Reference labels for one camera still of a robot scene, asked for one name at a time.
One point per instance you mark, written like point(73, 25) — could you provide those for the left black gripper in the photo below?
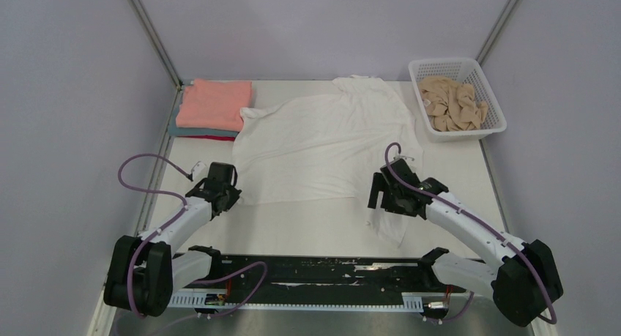
point(234, 195)

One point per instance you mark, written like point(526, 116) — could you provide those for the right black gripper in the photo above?
point(380, 184)

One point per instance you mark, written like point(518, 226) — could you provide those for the white t-shirt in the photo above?
point(324, 146)

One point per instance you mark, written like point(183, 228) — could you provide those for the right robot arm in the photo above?
point(520, 278)

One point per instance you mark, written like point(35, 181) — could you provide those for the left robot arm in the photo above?
point(148, 269)

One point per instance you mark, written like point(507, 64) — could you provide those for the folded red t-shirt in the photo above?
point(209, 137)

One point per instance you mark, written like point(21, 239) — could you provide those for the folded pink t-shirt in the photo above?
point(214, 105)

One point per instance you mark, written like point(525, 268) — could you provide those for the beige crumpled t-shirt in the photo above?
point(452, 106)

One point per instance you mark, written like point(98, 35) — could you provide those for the white plastic basket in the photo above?
point(462, 70)

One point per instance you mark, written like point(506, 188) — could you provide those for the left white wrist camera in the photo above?
point(198, 171)

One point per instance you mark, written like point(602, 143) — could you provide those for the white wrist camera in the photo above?
point(198, 171)
point(400, 156)

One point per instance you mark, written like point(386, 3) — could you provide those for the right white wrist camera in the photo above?
point(400, 156)

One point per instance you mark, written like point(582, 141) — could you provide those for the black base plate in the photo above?
point(305, 279)

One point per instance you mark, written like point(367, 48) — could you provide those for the white slotted cable duct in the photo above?
point(206, 299)

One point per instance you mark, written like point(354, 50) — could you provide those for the left aluminium corner post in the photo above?
point(142, 15)

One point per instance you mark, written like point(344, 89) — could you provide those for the aluminium corner post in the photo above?
point(503, 18)
point(142, 15)

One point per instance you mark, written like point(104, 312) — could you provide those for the right aluminium corner post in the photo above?
point(503, 18)

